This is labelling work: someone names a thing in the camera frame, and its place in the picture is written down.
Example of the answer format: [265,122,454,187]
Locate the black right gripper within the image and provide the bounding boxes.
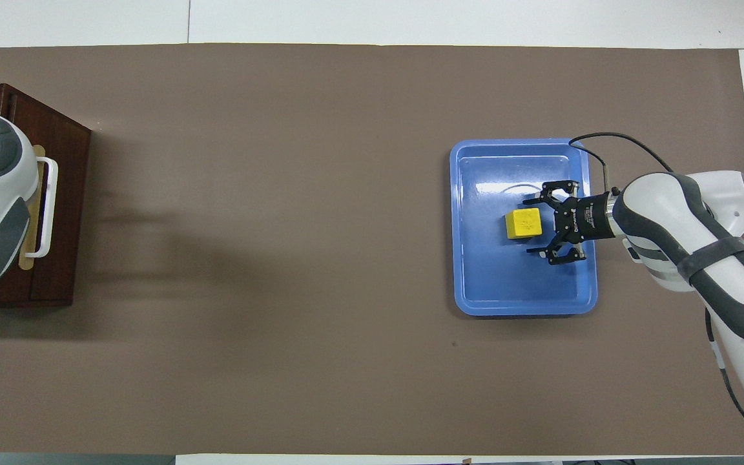
[522,180,617,267]

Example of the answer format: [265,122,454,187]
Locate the yellow cube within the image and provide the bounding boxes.
[505,207,544,244]

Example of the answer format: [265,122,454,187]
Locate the white drawer handle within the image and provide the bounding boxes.
[23,157,59,258]

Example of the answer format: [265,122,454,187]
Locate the blue plastic tray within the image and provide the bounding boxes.
[449,138,598,316]

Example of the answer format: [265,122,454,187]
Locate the brown table mat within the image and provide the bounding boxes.
[0,43,744,456]

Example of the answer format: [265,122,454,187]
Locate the dark wooden cabinet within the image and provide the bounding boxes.
[0,83,92,309]

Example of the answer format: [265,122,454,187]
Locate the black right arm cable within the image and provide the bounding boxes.
[568,132,744,456]

